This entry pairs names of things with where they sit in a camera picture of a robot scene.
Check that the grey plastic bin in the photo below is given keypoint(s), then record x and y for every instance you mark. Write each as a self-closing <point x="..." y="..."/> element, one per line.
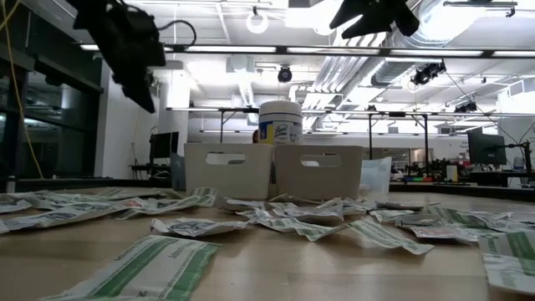
<point x="292" y="180"/>

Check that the black background rig frame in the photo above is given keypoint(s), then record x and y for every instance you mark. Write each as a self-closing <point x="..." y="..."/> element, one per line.
<point x="370" y="134"/>

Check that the black ceiling camera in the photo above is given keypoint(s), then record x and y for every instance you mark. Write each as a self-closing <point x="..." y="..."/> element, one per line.
<point x="466" y="108"/>
<point x="426" y="73"/>

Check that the person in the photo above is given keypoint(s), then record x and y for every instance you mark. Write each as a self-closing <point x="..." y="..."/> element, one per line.
<point x="255" y="136"/>

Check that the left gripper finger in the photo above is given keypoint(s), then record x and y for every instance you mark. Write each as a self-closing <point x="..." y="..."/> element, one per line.
<point x="142" y="94"/>

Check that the clear plastic container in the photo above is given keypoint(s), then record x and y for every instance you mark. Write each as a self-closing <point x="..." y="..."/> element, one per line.
<point x="376" y="175"/>

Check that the disinfectant wipes canister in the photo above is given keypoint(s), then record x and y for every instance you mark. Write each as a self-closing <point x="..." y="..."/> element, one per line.
<point x="280" y="122"/>

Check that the black overhead rig beam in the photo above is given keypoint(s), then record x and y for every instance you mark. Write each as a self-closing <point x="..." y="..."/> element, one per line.
<point x="282" y="50"/>

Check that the black overhead camera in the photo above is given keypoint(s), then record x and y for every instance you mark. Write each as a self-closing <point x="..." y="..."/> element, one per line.
<point x="284" y="74"/>

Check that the black monitor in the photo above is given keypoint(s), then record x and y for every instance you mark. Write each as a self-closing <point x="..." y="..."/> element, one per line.
<point x="487" y="148"/>
<point x="164" y="144"/>

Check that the red label wipe packet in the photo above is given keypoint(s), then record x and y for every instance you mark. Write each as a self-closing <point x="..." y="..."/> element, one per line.
<point x="434" y="232"/>
<point x="134" y="203"/>

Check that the dark background workbench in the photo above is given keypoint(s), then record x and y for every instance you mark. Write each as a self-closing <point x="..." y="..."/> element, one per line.
<point x="501" y="177"/>

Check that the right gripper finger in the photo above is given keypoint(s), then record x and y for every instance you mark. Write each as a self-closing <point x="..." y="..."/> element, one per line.
<point x="355" y="10"/>
<point x="370" y="28"/>

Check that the white plastic bin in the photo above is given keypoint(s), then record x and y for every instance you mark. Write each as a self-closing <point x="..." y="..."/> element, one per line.
<point x="251" y="180"/>

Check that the dark background desk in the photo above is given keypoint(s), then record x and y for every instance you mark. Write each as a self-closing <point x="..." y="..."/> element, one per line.
<point x="150" y="167"/>

